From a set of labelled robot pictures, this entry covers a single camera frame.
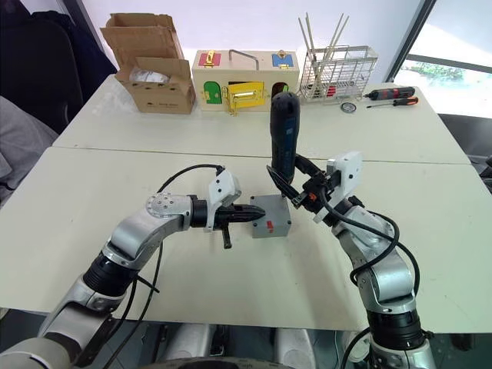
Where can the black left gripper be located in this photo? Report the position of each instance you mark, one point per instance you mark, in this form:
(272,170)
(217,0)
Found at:
(227,216)

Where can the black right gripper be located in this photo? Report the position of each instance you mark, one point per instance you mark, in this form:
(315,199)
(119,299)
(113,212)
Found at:
(317,190)

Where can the grey plastic box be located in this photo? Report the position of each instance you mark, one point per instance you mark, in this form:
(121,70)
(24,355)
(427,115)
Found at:
(274,231)

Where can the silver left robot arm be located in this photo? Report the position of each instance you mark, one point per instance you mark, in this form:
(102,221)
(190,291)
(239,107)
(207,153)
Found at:
(130,230)

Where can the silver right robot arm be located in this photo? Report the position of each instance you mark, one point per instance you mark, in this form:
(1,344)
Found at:
(388,276)

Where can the grey box lid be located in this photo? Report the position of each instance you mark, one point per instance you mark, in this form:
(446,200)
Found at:
(269,209)

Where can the wooden lock box toy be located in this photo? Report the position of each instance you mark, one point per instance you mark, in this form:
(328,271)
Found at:
(265,61)

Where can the black red screwdriver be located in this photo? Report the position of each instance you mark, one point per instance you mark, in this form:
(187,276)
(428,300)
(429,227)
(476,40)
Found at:
(392,92)

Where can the orange black screwdriver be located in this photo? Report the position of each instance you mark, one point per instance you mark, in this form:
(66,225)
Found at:
(403,101)

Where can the open cardboard box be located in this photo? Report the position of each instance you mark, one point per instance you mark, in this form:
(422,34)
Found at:
(165,100)

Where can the round metal disc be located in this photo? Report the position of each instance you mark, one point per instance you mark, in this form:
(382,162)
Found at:
(348,107)

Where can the small red object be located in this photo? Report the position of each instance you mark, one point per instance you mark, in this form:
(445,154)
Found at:
(331,92)

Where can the wooden chopstick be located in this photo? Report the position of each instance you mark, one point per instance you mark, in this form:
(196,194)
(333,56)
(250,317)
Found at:
(334,32)
(340,32)
(308,30)
(305,42)

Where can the grey rounded shape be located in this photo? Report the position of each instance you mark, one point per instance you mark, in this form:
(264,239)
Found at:
(188,346)

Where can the clear plastic bag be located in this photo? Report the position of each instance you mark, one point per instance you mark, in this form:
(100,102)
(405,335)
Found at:
(148,75)

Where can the person in grey clothes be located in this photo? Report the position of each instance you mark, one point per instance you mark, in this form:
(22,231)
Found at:
(19,146)

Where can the black office chair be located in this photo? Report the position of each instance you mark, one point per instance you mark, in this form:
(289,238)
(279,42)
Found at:
(34,69)

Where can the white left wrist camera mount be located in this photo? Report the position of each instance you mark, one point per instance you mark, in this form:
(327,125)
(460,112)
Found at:
(223,186)

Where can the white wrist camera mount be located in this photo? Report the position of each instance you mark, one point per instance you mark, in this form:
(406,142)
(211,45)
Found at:
(348,169)
(223,186)

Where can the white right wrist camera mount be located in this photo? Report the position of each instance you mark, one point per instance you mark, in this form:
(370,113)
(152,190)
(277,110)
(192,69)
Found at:
(348,169)

